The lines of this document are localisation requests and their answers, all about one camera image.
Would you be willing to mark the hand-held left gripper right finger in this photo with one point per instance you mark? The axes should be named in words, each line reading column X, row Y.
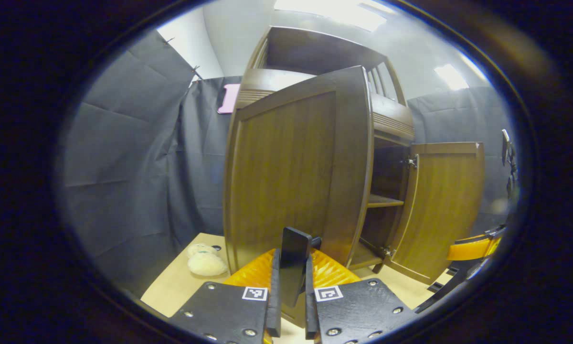
column 310, row 310

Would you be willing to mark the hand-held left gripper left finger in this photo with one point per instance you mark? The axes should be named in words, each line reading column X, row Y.
column 274, row 306

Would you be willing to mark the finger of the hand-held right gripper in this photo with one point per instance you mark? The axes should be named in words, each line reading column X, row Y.
column 472, row 248

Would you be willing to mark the wooden shoe cabinet door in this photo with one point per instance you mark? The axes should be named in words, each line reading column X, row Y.
column 444, row 205
column 286, row 167

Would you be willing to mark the wooden double-door shoe cabinet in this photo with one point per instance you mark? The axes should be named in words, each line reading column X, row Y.
column 315, row 48

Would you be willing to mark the cream plush toy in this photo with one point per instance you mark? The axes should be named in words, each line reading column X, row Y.
column 206, row 263

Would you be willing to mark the wooden inner shelf board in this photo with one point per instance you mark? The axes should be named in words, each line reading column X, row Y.
column 384, row 201

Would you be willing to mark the small ceiling light panel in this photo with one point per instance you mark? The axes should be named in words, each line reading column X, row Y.
column 451, row 76

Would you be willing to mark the black backdrop cloth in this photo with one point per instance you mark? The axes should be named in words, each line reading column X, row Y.
column 124, row 167

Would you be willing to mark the large ceiling light panel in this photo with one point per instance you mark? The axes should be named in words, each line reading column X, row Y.
column 329, row 12

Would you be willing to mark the metal cloth clip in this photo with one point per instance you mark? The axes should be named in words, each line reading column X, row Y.
column 169, row 41
column 196, row 71

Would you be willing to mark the black angled frame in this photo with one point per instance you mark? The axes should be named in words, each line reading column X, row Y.
column 449, row 291

